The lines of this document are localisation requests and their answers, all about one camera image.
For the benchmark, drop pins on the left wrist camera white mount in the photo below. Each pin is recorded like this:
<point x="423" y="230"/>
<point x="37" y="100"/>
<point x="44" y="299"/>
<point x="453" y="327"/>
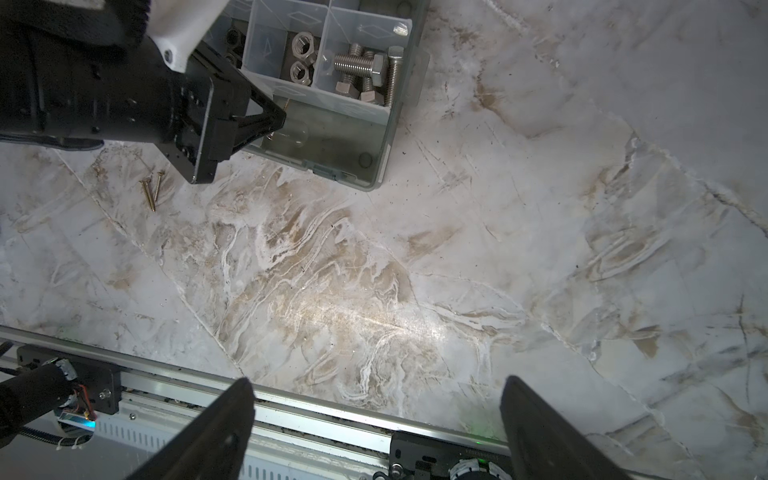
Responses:
<point x="177" y="27"/>

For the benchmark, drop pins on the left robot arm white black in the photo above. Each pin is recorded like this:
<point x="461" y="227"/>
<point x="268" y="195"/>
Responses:
<point x="77" y="74"/>

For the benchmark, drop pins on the brass screw pair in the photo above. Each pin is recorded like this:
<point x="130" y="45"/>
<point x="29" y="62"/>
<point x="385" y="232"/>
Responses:
<point x="151" y="189"/>

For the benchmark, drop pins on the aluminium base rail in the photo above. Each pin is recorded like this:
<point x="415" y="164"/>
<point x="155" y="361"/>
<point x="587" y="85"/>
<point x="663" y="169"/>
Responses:
<point x="70" y="411"/>

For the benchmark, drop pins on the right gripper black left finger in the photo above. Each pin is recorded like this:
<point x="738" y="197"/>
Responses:
<point x="213" y="445"/>

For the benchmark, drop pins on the grey plastic compartment organizer box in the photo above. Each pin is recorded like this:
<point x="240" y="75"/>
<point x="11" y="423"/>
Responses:
<point x="338" y="138"/>

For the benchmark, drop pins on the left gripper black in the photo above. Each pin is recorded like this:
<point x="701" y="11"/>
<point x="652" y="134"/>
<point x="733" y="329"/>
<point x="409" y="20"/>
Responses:
<point x="212" y="121"/>

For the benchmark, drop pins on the silver hex bolt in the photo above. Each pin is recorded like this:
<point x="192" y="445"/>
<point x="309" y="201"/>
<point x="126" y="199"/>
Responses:
<point x="356" y="87"/>
<point x="396" y="62"/>

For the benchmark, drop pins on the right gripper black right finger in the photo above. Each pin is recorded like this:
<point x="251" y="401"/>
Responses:
<point x="543" y="445"/>

